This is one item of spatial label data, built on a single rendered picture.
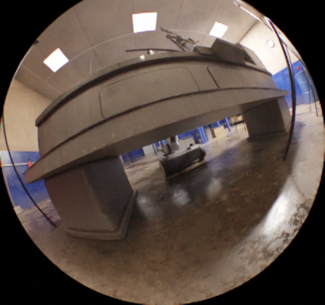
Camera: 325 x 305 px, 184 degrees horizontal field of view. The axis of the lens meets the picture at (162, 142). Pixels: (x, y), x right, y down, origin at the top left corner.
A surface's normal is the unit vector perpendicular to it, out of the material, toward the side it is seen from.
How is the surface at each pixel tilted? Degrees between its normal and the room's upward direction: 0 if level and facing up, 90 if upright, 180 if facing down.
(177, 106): 90
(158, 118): 90
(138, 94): 90
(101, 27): 180
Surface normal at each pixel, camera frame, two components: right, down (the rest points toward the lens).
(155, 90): 0.11, -0.06
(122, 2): 0.33, 0.94
